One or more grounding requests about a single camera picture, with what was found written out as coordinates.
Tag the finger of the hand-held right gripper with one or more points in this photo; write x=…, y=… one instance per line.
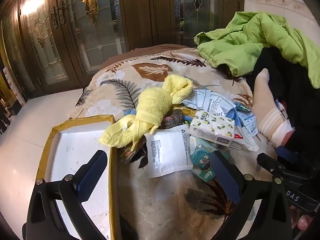
x=268, y=163
x=287, y=153

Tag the lemon print tissue pack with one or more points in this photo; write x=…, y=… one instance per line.
x=212, y=127

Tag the wooden glass door leaf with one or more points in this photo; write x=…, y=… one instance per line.
x=32, y=42
x=95, y=30

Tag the black pants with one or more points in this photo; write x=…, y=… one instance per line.
x=287, y=80

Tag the yellow towel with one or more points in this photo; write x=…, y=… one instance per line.
x=150, y=102

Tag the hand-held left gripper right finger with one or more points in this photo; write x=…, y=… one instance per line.
x=225, y=180

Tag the yellow-edged cardboard box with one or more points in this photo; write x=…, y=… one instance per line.
x=75, y=142

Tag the green jacket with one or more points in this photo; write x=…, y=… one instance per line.
x=250, y=37

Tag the leaf print blanket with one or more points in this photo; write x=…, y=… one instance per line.
x=162, y=200

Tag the person's right hand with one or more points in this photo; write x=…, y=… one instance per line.
x=303, y=222

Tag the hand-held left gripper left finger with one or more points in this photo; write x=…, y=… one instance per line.
x=87, y=180

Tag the white pouch with grey print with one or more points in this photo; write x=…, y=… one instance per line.
x=167, y=152

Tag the person's foot in white sock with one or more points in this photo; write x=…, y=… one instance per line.
x=265, y=115

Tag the teal packet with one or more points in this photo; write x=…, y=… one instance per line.
x=243, y=107

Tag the blue cartoon packet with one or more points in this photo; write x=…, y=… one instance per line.
x=200, y=157

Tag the wooden glass side panel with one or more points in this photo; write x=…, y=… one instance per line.
x=200, y=5

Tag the small white blue packet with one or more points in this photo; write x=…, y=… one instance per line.
x=247, y=123

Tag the large white packet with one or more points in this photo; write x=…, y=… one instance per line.
x=212, y=102

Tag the stack of white boxes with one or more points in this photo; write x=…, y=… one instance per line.
x=15, y=85

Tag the dark glitter scrunchie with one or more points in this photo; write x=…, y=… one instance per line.
x=175, y=118

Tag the dark colourful packet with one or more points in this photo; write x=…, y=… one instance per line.
x=132, y=155

